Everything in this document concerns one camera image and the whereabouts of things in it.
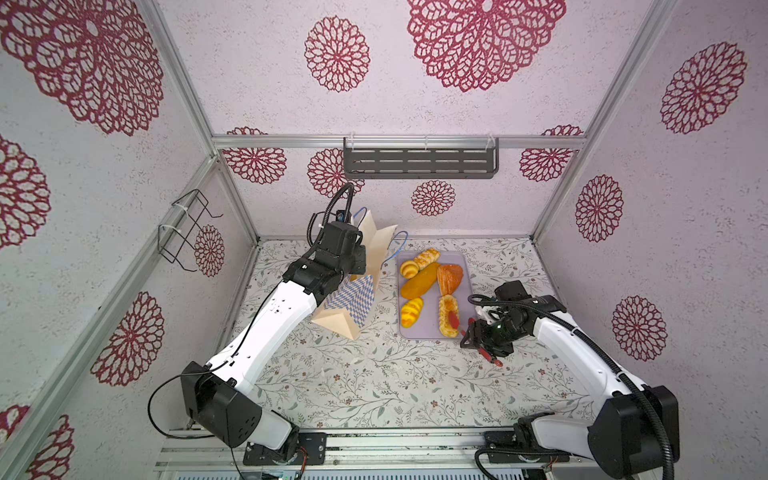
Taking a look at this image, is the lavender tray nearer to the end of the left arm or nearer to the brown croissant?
the brown croissant

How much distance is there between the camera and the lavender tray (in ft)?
3.13

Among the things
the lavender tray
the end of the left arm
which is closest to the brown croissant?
the lavender tray
